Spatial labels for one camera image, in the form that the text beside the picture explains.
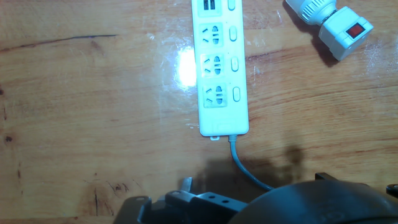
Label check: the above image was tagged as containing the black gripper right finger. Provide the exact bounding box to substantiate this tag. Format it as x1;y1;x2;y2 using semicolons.
314;172;398;199

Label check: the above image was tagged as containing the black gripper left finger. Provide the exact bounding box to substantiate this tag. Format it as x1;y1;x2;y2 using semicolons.
113;176;249;224

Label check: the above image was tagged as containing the white bulb holder with bulb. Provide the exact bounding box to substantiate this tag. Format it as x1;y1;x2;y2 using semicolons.
285;0;374;62

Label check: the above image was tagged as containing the white power strip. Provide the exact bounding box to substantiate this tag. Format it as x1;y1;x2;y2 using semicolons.
190;0;250;141

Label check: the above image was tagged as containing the glossy wooden board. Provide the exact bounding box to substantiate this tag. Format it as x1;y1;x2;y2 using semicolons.
0;0;398;224

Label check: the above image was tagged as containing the grey power strip cable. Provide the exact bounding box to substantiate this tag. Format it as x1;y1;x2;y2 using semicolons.
228;134;274;191

